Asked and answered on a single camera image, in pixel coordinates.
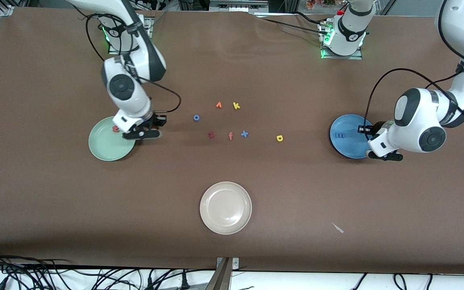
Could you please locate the white paper scrap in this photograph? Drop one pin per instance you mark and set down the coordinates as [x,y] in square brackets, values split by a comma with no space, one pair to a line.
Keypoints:
[338,228]

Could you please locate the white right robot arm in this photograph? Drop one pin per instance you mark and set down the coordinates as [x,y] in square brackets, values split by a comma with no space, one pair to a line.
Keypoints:
[137,102]

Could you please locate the grey aluminium bar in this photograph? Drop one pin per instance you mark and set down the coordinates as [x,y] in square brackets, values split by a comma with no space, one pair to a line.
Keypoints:
[220,280]

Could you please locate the blue plate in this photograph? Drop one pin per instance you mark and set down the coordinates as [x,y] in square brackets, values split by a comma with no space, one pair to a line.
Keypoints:
[346,147]

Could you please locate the colourful objects in box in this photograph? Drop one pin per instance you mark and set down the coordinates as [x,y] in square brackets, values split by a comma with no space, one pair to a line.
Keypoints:
[316,3]

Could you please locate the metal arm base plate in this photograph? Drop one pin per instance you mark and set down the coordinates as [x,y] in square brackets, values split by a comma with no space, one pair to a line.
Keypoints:
[113,52]
[357,57]

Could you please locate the beige plate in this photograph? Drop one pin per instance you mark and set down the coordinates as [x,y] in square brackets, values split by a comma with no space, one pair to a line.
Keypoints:
[226,208]

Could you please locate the green plate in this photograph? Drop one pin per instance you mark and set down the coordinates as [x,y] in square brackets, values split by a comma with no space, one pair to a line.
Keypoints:
[107,147]

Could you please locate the metal table clamp bracket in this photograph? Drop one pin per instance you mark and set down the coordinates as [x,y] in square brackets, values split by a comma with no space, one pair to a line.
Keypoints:
[235,264]

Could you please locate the grey equipment box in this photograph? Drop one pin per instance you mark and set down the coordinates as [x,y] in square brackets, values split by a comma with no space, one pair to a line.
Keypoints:
[238,6]

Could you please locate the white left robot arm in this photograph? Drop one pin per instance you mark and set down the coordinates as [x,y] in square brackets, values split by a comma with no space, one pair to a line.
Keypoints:
[417,117]

